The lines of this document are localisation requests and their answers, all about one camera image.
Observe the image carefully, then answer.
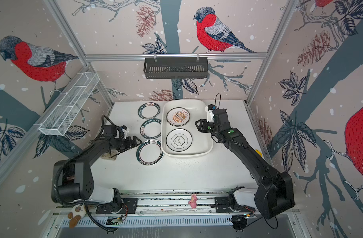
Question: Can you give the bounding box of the brown white plush toy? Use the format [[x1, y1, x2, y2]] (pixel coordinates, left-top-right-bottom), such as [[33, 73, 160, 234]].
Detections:
[[67, 204, 86, 229]]

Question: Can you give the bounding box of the orange sunburst plate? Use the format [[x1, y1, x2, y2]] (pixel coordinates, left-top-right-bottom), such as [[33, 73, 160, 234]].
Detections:
[[166, 107, 190, 127]]

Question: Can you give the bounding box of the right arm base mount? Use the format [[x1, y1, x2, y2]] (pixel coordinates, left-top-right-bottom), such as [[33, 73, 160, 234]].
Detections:
[[211, 187, 256, 214]]

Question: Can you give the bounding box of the green rim plate middle left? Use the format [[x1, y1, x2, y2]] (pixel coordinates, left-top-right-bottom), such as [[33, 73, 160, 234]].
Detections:
[[140, 119, 162, 139]]

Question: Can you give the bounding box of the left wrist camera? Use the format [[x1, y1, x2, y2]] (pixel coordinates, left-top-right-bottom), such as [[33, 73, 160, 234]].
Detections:
[[118, 126, 129, 139]]

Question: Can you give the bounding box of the horizontal aluminium frame bar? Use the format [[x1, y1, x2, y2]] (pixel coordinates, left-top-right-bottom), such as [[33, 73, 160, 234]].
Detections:
[[84, 53, 269, 62]]

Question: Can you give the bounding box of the pink toy figure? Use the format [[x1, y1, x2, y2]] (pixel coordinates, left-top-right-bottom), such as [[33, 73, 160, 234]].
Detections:
[[188, 193, 198, 209]]

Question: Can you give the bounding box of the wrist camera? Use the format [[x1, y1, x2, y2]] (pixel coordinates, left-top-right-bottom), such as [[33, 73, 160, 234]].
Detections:
[[118, 126, 129, 139], [205, 104, 217, 123]]

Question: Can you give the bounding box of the white plate with green emblem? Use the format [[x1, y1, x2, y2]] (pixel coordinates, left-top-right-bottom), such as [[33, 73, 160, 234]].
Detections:
[[166, 129, 193, 152]]

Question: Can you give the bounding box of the green rim plate far left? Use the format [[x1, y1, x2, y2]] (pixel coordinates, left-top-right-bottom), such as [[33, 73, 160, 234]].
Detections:
[[137, 102, 161, 120]]

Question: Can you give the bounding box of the black hanging wire basket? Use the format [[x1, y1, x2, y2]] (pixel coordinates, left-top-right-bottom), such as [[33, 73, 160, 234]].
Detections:
[[143, 57, 209, 79]]

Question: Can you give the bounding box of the white plastic bin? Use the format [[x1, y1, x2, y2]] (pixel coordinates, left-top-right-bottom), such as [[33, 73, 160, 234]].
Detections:
[[161, 99, 214, 159]]

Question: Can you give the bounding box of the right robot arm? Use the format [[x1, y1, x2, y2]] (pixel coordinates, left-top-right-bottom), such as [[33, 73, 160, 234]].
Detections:
[[195, 104, 295, 219]]

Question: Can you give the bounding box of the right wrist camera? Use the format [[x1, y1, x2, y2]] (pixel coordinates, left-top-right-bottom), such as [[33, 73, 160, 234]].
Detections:
[[205, 104, 217, 123]]

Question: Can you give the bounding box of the yellow tag with cable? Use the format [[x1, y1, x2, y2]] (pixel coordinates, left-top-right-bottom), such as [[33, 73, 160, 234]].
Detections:
[[255, 149, 263, 158]]

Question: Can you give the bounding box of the green red rim plate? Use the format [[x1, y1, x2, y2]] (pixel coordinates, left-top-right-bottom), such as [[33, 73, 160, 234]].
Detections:
[[136, 139, 164, 166]]

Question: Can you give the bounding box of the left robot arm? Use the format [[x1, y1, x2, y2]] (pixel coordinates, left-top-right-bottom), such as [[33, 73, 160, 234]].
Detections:
[[51, 125, 142, 207]]

